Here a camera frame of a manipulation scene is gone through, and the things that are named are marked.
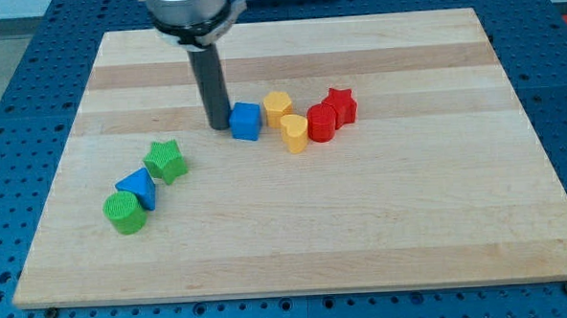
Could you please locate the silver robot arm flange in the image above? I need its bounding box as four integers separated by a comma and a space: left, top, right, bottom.
137, 0, 247, 53

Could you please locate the blue triangle block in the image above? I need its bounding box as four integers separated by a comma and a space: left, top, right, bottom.
115, 167, 156, 211

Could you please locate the yellow heart block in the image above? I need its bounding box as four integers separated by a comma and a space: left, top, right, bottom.
280, 114, 308, 154

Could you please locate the yellow hexagon block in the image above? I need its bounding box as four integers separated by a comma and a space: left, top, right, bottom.
262, 91, 293, 127

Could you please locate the red cylinder block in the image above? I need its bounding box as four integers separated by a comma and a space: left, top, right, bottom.
306, 103, 336, 143

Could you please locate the blue cube block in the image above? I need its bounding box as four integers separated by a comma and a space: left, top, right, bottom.
229, 102, 261, 141

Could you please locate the light wooden board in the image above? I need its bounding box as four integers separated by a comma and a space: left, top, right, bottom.
13, 8, 567, 309

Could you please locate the red star block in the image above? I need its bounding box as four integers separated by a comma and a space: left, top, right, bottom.
322, 88, 357, 130

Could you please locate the green star block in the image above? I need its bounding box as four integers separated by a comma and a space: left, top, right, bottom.
143, 139, 188, 185

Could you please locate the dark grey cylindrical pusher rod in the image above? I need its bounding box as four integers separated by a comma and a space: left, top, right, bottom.
188, 44, 231, 130

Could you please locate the green cylinder block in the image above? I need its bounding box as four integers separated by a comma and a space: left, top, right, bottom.
102, 191, 147, 235

